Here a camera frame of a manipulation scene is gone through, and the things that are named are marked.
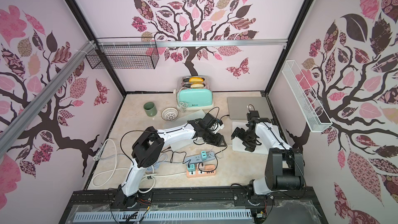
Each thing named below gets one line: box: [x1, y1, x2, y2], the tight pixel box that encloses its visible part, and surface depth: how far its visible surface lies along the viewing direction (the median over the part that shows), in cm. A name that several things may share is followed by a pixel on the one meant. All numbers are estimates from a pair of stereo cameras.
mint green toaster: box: [176, 75, 214, 111], surface depth 102 cm
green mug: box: [143, 101, 158, 117], surface depth 107 cm
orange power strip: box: [186, 163, 217, 179], surface depth 81 cm
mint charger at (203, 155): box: [201, 150, 207, 161], surface depth 84 cm
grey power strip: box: [183, 151, 217, 164], surface depth 87 cm
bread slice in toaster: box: [189, 76, 204, 83], surface depth 105 cm
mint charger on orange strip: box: [187, 163, 196, 173], surface depth 78 cm
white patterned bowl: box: [160, 106, 179, 121], surface depth 106 cm
